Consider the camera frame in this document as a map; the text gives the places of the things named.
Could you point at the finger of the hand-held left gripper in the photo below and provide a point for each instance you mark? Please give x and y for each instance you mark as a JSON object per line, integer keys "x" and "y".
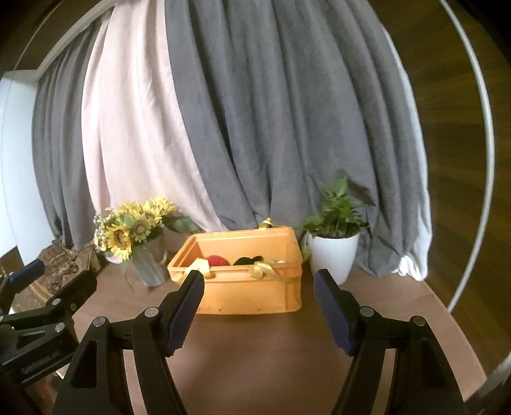
{"x": 28, "y": 271}
{"x": 80, "y": 284}

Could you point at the grey-green ribbed vase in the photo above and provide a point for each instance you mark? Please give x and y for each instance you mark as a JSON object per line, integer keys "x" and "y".
{"x": 149, "y": 267}

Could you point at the white ribbed plant pot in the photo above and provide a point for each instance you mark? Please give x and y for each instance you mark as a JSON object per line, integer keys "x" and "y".
{"x": 331, "y": 259}

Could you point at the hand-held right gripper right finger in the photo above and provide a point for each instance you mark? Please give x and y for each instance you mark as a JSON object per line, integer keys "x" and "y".
{"x": 333, "y": 316}

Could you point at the grey curtain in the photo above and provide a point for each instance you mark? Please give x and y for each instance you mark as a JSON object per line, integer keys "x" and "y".
{"x": 279, "y": 119}
{"x": 60, "y": 159}

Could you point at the black and orange plush toy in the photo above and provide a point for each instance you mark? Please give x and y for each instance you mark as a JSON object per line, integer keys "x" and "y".
{"x": 249, "y": 261}

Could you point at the white sheer curtain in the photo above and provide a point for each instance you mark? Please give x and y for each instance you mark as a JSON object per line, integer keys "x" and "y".
{"x": 415, "y": 199}

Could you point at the brown patterned cushion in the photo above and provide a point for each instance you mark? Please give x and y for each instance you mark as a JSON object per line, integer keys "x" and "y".
{"x": 60, "y": 267}

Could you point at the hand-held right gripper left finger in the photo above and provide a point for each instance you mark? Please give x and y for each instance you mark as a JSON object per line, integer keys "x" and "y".
{"x": 185, "y": 312}

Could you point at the sunflower bouquet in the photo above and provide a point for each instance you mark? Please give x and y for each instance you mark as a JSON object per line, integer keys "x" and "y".
{"x": 131, "y": 227}

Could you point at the red fluffy plush toy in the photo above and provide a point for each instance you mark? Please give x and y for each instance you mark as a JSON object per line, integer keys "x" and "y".
{"x": 217, "y": 260}

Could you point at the white metal hoop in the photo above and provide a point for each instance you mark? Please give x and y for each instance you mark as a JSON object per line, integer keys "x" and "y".
{"x": 488, "y": 139}

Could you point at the green leafy plant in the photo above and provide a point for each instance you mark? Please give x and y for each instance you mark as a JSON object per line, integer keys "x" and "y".
{"x": 337, "y": 215}

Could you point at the pink curtain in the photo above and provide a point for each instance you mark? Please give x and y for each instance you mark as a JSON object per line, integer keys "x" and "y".
{"x": 127, "y": 139}

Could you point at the orange plastic basket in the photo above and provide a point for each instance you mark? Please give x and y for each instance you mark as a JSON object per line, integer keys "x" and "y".
{"x": 247, "y": 295}

